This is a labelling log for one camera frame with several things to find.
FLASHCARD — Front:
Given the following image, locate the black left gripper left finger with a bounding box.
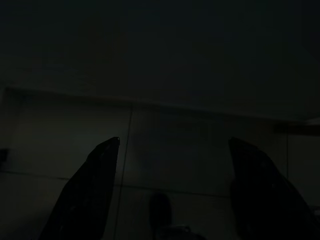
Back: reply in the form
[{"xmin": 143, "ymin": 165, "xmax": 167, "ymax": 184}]
[{"xmin": 38, "ymin": 136, "xmax": 121, "ymax": 240}]

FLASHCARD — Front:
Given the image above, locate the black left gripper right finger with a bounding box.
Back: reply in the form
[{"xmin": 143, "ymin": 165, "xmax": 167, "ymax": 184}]
[{"xmin": 228, "ymin": 136, "xmax": 320, "ymax": 240}]

